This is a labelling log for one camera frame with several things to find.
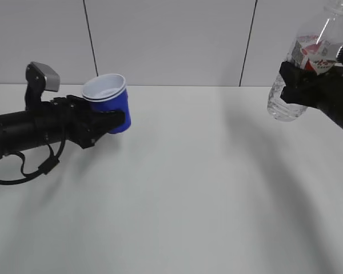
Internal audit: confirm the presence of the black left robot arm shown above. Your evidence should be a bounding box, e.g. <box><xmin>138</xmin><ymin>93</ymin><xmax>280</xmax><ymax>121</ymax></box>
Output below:
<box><xmin>0</xmin><ymin>95</ymin><xmax>125</xmax><ymax>160</ymax></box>

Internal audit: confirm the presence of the blue paper cup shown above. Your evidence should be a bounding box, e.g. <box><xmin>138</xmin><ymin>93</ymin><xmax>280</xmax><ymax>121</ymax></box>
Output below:
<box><xmin>82</xmin><ymin>74</ymin><xmax>131</xmax><ymax>134</ymax></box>

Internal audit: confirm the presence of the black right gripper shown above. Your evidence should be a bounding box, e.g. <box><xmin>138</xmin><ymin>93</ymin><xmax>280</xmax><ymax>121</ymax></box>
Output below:
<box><xmin>279</xmin><ymin>61</ymin><xmax>343</xmax><ymax>130</ymax></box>

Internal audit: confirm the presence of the clear Wahaha water bottle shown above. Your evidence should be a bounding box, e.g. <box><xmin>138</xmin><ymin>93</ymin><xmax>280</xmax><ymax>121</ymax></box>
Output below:
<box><xmin>267</xmin><ymin>1</ymin><xmax>343</xmax><ymax>122</ymax></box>

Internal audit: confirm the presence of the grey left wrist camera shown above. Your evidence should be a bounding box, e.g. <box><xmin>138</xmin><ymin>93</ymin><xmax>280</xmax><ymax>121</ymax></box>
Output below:
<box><xmin>25</xmin><ymin>62</ymin><xmax>60</xmax><ymax>110</ymax></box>

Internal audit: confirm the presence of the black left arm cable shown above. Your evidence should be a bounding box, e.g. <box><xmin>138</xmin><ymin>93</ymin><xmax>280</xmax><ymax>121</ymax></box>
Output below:
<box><xmin>0</xmin><ymin>99</ymin><xmax>66</xmax><ymax>186</ymax></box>

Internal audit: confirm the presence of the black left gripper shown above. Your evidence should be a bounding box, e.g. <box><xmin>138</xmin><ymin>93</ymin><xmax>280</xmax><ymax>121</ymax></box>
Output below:
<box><xmin>34</xmin><ymin>95</ymin><xmax>125</xmax><ymax>148</ymax></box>

